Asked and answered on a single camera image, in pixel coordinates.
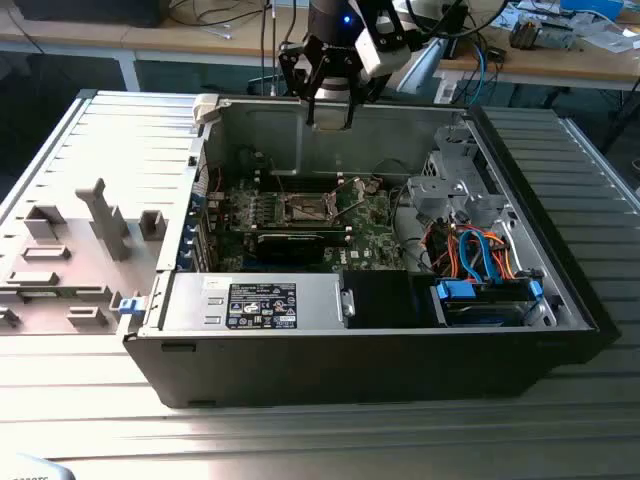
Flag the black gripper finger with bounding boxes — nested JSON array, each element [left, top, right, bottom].
[[344, 73, 390, 130], [277, 37, 330, 126]]

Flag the metal socket cover frame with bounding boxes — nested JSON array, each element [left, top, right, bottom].
[[329, 177, 368, 225]]

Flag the thin wire locking lever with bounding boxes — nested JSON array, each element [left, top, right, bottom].
[[337, 192, 364, 226], [269, 157, 292, 209]]

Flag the CPU socket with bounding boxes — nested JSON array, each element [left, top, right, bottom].
[[280, 191, 340, 226]]

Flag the dark finned CPU cooler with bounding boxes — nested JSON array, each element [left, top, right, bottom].
[[508, 14, 544, 51]]

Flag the black upright box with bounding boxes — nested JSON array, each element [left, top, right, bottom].
[[440, 34, 466, 60]]

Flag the beige case latch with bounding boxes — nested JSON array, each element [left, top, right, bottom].
[[192, 93, 221, 125]]

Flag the light wooden desk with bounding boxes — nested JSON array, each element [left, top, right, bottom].
[[0, 4, 311, 94], [434, 0, 640, 94]]

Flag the silver metal drive cage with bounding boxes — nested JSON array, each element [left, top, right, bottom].
[[405, 124, 511, 226]]

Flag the green motherboard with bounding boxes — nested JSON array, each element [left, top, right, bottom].
[[207, 174, 426, 274]]

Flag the black graphics card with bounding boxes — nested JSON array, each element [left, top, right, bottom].
[[254, 230, 326, 265]]

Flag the grey metal drive part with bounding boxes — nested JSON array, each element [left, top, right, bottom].
[[537, 17, 576, 51]]

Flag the black plastic shroud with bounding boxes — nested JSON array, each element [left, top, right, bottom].
[[343, 269, 436, 330]]

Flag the hard disk in blue carrier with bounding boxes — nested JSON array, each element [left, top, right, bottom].
[[430, 277, 545, 329]]

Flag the black computer box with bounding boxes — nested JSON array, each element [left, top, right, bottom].
[[12, 0, 166, 29]]

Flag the black power supply label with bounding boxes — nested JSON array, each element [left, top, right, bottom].
[[227, 282, 299, 331]]

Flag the blue cardboard box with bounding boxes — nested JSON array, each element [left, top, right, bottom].
[[559, 0, 625, 21]]

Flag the white paper sheets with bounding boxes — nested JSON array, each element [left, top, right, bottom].
[[574, 17, 640, 54]]

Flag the grey parts rack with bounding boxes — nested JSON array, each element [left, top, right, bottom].
[[0, 177, 169, 336]]

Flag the silver power supply unit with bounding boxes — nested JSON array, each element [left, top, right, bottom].
[[159, 272, 357, 334]]

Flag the black open PC case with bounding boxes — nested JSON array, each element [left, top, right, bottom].
[[122, 92, 621, 411]]

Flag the white object with text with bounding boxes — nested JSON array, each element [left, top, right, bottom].
[[0, 452, 76, 480]]

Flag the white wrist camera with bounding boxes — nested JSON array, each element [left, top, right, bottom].
[[353, 29, 414, 80]]

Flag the black camera cable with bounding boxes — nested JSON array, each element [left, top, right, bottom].
[[404, 0, 509, 41]]

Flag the blue disk wire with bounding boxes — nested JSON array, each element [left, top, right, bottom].
[[457, 228, 496, 284]]

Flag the orange disk wire bundle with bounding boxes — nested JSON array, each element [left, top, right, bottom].
[[422, 222, 519, 281]]

